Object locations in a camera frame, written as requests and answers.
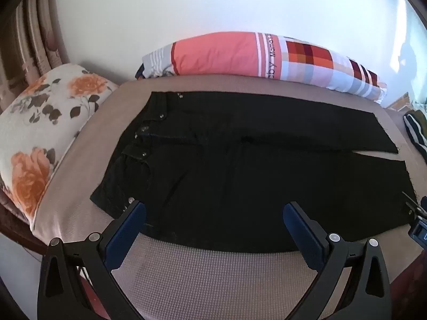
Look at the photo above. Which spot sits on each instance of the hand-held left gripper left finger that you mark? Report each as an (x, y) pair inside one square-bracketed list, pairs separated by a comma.
[(128, 226)]

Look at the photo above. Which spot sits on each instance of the floral print pillow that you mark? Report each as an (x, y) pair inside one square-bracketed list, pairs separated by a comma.
[(40, 133)]

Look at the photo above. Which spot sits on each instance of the beige textured bed mattress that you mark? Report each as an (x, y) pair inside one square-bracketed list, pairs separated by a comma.
[(216, 273)]

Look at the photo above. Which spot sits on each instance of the dark striped cloth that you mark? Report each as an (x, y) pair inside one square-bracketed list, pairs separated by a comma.
[(417, 133)]

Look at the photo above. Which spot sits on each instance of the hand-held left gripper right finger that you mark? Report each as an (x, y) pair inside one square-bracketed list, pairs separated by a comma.
[(300, 230)]

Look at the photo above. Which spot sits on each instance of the black pants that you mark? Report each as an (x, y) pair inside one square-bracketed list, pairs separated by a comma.
[(233, 180)]

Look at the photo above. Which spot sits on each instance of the pink plaid pillow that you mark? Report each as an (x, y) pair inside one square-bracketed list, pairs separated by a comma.
[(216, 53)]

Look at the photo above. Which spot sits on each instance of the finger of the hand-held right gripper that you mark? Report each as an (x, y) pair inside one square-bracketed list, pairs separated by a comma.
[(411, 205)]

